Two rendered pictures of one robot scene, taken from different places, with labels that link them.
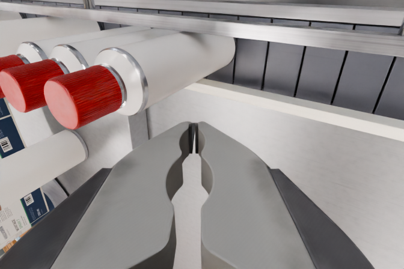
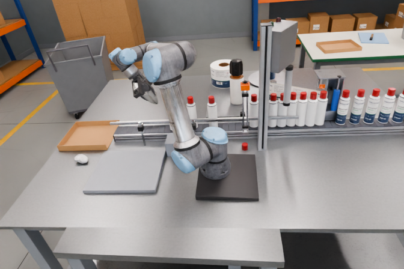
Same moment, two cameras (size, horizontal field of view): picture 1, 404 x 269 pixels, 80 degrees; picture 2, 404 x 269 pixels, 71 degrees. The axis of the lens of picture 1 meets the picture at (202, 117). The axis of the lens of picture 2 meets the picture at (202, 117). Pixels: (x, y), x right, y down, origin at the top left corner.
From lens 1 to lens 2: 1.55 m
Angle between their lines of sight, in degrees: 41
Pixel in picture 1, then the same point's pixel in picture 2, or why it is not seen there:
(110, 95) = not seen: hidden behind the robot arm
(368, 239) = (147, 114)
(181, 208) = (197, 102)
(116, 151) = not seen: hidden behind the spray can
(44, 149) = (234, 94)
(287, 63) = (160, 128)
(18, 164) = (232, 87)
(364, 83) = (148, 128)
